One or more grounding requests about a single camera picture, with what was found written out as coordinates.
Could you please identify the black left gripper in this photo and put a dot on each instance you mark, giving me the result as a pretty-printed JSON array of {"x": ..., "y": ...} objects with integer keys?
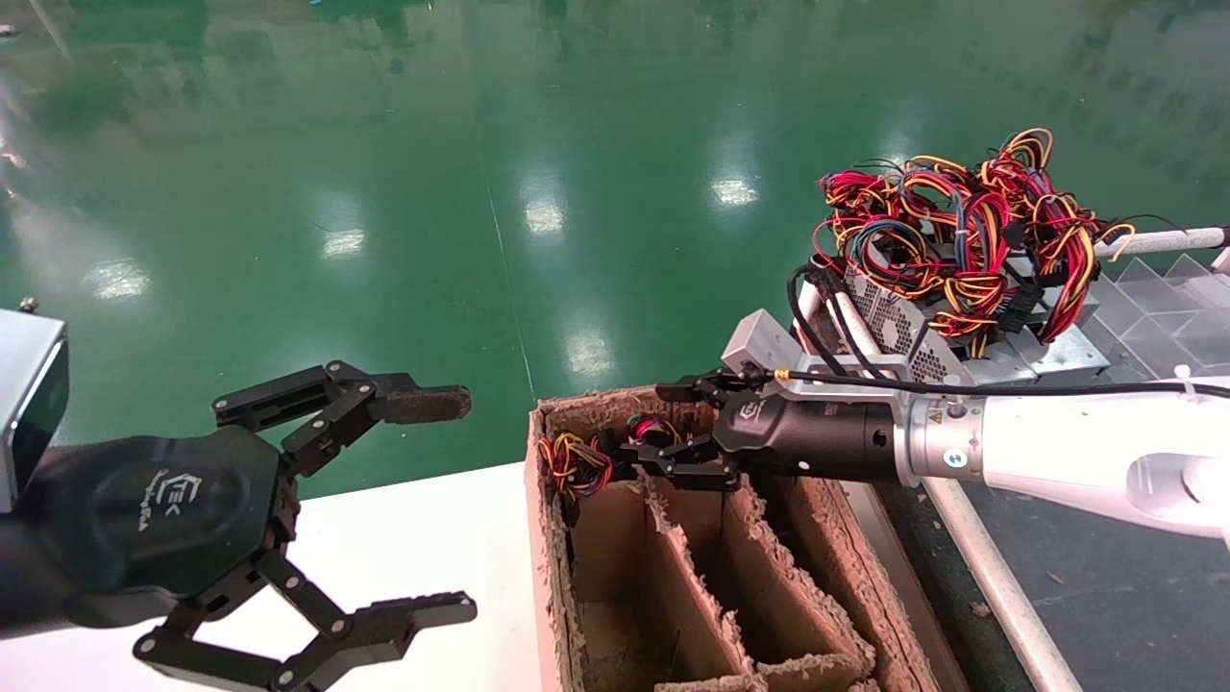
[{"x": 163, "y": 519}]

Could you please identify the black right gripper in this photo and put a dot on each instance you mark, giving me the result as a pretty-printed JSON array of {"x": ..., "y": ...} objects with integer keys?
[{"x": 817, "y": 437}]

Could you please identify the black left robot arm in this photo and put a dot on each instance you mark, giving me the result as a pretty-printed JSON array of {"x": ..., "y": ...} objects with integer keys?
[{"x": 17, "y": 577}]

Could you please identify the worn cardboard divider box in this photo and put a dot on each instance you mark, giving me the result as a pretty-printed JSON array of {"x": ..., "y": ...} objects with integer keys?
[{"x": 625, "y": 577}]

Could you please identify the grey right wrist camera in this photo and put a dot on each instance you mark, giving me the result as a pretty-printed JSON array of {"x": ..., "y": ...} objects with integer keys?
[{"x": 759, "y": 341}]

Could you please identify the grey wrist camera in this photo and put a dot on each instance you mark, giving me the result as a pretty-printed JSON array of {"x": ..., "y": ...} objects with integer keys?
[
  {"x": 759, "y": 341},
  {"x": 29, "y": 394}
]

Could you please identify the white frame pipe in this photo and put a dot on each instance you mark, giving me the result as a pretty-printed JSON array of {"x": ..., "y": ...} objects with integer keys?
[
  {"x": 1163, "y": 240},
  {"x": 999, "y": 596},
  {"x": 805, "y": 322}
]

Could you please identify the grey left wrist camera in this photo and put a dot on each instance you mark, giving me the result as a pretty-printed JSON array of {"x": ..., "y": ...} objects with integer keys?
[{"x": 29, "y": 394}]

